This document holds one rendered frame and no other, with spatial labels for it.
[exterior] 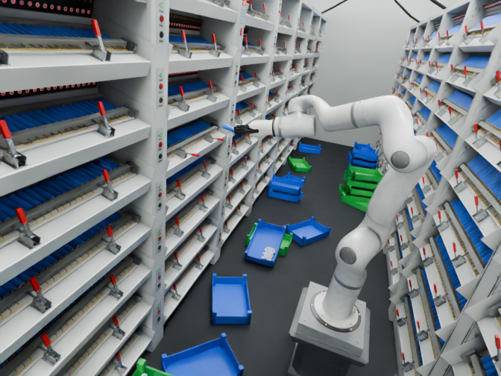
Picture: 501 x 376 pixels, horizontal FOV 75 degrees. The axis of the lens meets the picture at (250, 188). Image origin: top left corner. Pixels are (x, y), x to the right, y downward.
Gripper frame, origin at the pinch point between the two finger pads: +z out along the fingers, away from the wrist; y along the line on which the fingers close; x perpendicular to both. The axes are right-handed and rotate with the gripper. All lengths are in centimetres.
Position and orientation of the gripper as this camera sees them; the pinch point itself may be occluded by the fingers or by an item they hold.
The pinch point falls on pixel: (239, 129)
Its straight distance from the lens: 141.0
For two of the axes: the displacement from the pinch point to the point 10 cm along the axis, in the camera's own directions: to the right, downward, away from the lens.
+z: -9.5, -0.1, 3.0
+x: 1.1, 9.3, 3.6
